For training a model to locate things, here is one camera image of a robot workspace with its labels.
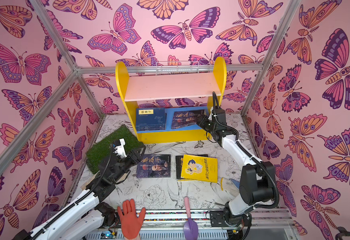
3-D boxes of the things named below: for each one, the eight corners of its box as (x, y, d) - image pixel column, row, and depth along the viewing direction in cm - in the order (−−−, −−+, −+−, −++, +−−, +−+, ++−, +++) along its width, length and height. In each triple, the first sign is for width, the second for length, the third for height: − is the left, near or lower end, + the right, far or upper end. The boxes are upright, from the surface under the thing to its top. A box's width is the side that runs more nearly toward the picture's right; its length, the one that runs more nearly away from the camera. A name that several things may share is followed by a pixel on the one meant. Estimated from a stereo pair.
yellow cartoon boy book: (179, 180, 88) (179, 177, 85) (182, 157, 98) (182, 153, 94) (216, 185, 86) (218, 182, 82) (216, 161, 96) (217, 158, 92)
